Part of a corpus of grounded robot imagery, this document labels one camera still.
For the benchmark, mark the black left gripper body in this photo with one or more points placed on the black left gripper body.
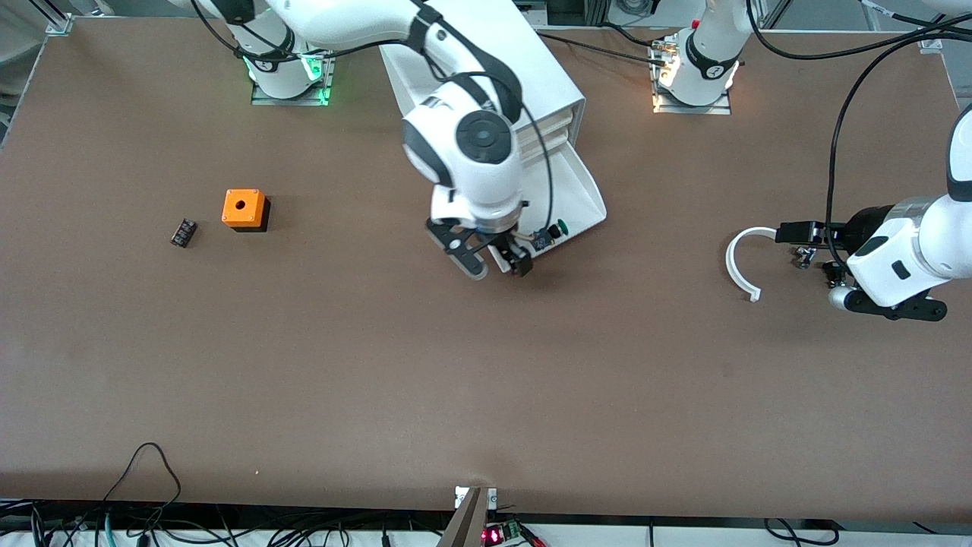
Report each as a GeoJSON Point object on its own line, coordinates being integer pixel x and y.
{"type": "Point", "coordinates": [856, 226]}

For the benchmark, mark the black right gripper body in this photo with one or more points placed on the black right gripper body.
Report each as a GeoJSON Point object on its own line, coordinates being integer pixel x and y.
{"type": "Point", "coordinates": [506, 242]}

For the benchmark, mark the green push button switch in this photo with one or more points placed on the green push button switch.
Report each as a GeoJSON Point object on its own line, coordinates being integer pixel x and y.
{"type": "Point", "coordinates": [558, 228]}

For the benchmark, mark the white plastic drawer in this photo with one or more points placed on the white plastic drawer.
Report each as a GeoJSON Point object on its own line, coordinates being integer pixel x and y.
{"type": "Point", "coordinates": [550, 121]}
{"type": "Point", "coordinates": [550, 138]}
{"type": "Point", "coordinates": [569, 190]}

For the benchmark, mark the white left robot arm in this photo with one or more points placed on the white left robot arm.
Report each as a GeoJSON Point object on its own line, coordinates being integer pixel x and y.
{"type": "Point", "coordinates": [911, 251]}

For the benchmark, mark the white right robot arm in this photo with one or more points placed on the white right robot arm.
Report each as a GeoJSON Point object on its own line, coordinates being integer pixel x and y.
{"type": "Point", "coordinates": [471, 175]}

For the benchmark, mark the white drawer cabinet housing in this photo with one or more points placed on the white drawer cabinet housing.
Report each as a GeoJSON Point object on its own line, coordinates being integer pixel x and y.
{"type": "Point", "coordinates": [547, 68]}

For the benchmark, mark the orange black button box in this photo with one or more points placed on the orange black button box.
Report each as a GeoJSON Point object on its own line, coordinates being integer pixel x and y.
{"type": "Point", "coordinates": [241, 205]}

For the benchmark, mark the small grey metal fitting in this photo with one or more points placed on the small grey metal fitting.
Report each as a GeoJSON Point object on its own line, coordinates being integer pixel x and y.
{"type": "Point", "coordinates": [803, 258]}

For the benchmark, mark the small black clamp part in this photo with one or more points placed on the small black clamp part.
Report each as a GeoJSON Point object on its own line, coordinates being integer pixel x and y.
{"type": "Point", "coordinates": [835, 271]}

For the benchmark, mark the white curved plastic arc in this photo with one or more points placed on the white curved plastic arc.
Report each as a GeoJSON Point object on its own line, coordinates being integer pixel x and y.
{"type": "Point", "coordinates": [729, 262]}

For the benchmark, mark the circuit board with red light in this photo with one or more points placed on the circuit board with red light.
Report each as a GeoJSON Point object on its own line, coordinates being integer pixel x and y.
{"type": "Point", "coordinates": [505, 530]}

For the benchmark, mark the small black terminal block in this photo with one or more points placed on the small black terminal block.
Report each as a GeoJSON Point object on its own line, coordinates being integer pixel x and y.
{"type": "Point", "coordinates": [183, 232]}

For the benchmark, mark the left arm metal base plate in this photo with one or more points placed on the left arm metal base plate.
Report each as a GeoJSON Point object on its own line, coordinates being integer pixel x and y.
{"type": "Point", "coordinates": [691, 109]}

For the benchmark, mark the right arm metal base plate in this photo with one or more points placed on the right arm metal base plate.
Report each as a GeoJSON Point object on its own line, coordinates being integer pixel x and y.
{"type": "Point", "coordinates": [328, 68]}

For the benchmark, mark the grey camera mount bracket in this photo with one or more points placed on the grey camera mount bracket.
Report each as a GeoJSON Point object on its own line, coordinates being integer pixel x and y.
{"type": "Point", "coordinates": [471, 524]}

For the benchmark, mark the aluminium corner bracket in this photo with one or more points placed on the aluminium corner bracket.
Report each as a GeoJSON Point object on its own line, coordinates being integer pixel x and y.
{"type": "Point", "coordinates": [59, 26]}

